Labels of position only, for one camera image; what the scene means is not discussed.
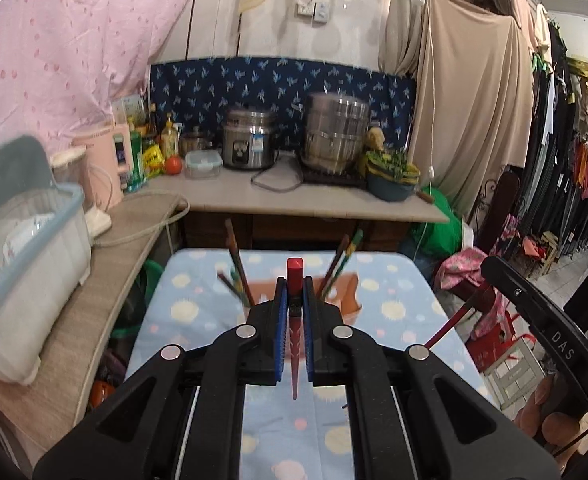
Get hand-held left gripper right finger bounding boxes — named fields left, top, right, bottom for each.
left=300, top=276, right=560, bottom=480

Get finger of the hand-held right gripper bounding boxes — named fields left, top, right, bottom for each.
left=480, top=254, right=530, bottom=307

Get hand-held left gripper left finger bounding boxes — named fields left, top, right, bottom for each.
left=33, top=276, right=289, bottom=480

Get pink perforated utensil basket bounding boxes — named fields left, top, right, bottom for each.
left=246, top=274, right=363, bottom=327

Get dark red chopstick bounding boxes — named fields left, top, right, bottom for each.
left=315, top=234, right=351, bottom=298
left=321, top=240, right=357, bottom=298
left=216, top=270, right=249, bottom=307
left=224, top=217, right=255, bottom=308

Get person's right hand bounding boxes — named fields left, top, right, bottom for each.
left=516, top=376, right=588, bottom=468

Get pink floral cloth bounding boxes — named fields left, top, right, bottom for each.
left=434, top=247, right=497, bottom=293

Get grey plastic stool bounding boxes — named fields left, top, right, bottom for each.
left=484, top=345, right=542, bottom=411

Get red plastic stool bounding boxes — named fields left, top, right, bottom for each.
left=466, top=280, right=539, bottom=376

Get green bag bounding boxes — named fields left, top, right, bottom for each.
left=408, top=187, right=474, bottom=261

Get dark wooden chair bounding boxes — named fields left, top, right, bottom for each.
left=474, top=170, right=522, bottom=261

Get light blue dotted tablecloth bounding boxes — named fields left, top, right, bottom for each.
left=124, top=249, right=494, bottom=480

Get beige kitchen counter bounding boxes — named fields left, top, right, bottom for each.
left=139, top=172, right=450, bottom=225

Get row of hanging clothes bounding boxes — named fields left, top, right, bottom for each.
left=494, top=0, right=588, bottom=281

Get blue basin with greens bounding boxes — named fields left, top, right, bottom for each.
left=364, top=149, right=423, bottom=203

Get green plastic basin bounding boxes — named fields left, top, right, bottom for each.
left=111, top=260, right=162, bottom=341

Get black induction cooker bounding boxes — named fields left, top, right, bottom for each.
left=296, top=165, right=369, bottom=190

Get clear food container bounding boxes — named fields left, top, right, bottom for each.
left=185, top=151, right=223, bottom=179

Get steel pressure cooker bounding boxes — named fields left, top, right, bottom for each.
left=221, top=106, right=278, bottom=171

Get wood-grain side shelf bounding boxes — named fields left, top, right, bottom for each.
left=0, top=192, right=191, bottom=466

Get beige hanging curtain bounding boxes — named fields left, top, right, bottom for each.
left=379, top=0, right=535, bottom=218

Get large steel steamer pot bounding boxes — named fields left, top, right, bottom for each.
left=301, top=91, right=373, bottom=175

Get small steel pot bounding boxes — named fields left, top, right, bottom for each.
left=179, top=129, right=213, bottom=157

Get white kitchen appliance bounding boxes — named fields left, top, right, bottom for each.
left=49, top=149, right=113, bottom=241

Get yellow oil bottle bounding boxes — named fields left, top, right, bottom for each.
left=160, top=114, right=181, bottom=158

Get green food packets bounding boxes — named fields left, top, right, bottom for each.
left=128, top=130, right=165, bottom=193

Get white plastic dish box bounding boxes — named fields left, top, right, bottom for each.
left=0, top=182, right=93, bottom=386

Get pink kitchen appliance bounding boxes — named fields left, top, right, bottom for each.
left=73, top=120, right=136, bottom=208

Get blue leaf-print cloth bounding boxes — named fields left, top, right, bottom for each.
left=148, top=56, right=419, bottom=161

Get green white carton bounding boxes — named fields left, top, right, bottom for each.
left=111, top=95, right=147, bottom=126

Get grey-green box lid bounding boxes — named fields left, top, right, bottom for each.
left=0, top=135, right=55, bottom=226

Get pink dotted cloth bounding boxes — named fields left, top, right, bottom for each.
left=0, top=0, right=207, bottom=171

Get white cable with switch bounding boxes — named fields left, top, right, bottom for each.
left=414, top=0, right=437, bottom=196

